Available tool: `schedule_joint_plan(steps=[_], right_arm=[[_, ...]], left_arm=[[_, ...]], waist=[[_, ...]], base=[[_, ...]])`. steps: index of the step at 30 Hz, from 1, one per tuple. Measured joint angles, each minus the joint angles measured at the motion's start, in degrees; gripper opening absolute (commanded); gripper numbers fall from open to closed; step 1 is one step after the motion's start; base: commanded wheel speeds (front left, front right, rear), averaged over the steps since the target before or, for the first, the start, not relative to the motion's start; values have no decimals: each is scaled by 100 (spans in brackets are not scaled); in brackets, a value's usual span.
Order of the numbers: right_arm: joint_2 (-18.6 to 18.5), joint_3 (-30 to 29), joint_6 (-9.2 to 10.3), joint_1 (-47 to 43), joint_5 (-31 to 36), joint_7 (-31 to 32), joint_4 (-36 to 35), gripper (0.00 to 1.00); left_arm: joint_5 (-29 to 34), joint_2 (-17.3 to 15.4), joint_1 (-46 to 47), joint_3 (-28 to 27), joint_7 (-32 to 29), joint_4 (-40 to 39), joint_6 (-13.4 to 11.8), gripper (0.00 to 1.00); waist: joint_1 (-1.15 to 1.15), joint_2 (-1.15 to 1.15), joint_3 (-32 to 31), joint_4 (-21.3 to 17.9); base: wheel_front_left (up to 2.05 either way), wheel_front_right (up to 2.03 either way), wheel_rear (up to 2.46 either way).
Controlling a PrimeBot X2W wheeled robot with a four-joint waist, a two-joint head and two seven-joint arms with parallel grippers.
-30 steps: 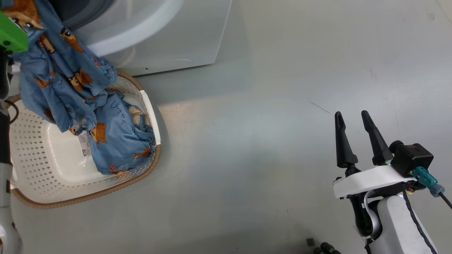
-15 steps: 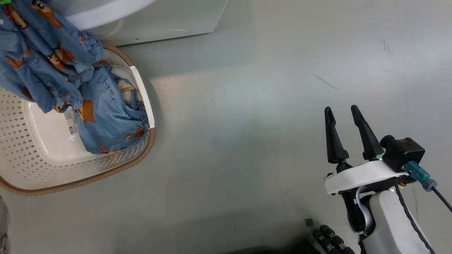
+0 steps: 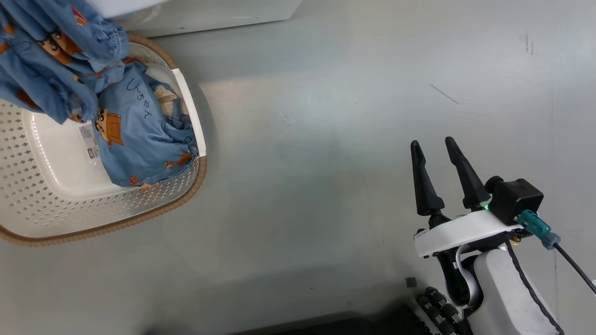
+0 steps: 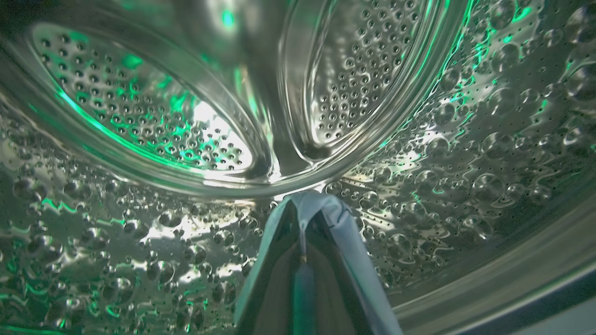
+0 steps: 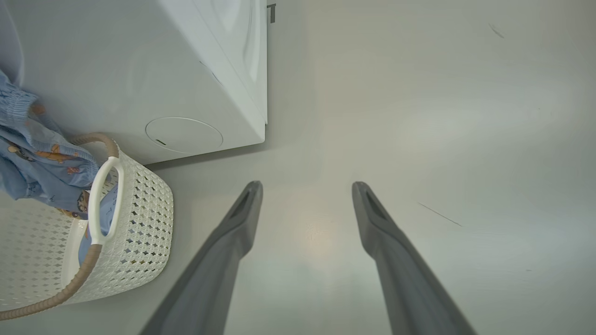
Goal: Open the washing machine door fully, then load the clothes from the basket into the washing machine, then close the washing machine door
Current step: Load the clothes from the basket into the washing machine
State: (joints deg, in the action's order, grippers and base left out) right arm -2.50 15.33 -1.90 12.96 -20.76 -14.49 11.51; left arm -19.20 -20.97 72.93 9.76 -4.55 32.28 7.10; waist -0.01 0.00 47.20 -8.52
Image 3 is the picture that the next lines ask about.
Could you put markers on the blue pyjama top with writing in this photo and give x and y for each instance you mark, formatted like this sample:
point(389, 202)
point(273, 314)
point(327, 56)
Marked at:
point(144, 144)

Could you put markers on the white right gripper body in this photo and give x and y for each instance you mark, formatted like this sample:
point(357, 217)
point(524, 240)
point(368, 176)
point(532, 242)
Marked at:
point(461, 232)

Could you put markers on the white perforated basket brown rim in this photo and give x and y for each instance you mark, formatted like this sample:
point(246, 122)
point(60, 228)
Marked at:
point(60, 204)

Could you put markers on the barcode label in basket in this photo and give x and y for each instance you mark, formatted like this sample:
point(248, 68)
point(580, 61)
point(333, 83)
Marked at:
point(88, 139)

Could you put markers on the white front-load washing machine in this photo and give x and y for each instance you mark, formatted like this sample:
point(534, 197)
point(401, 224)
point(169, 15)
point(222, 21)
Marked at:
point(209, 16)

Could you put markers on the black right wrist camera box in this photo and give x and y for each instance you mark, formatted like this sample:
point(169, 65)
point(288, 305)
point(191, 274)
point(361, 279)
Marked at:
point(514, 200)

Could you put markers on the blue printed pyjama trousers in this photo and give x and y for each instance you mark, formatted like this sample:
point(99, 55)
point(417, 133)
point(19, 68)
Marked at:
point(42, 70)

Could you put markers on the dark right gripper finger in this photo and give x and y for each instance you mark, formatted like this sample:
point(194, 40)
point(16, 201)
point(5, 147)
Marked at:
point(470, 186)
point(426, 190)

